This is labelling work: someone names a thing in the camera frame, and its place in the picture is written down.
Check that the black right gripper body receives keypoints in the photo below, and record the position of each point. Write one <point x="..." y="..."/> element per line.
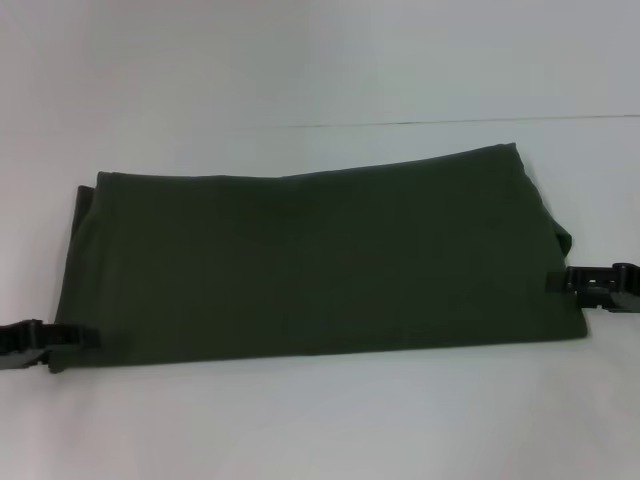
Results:
<point x="607" y="287"/>

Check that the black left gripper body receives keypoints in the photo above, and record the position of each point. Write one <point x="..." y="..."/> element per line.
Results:
<point x="14" y="345"/>

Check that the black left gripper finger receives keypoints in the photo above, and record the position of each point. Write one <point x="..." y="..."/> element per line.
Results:
<point x="67" y="335"/>
<point x="39" y="356"/>

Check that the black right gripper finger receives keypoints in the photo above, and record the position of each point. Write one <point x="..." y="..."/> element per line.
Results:
<point x="557" y="281"/>

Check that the dark green FREE! t-shirt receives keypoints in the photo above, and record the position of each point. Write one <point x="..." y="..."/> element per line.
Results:
<point x="310" y="265"/>

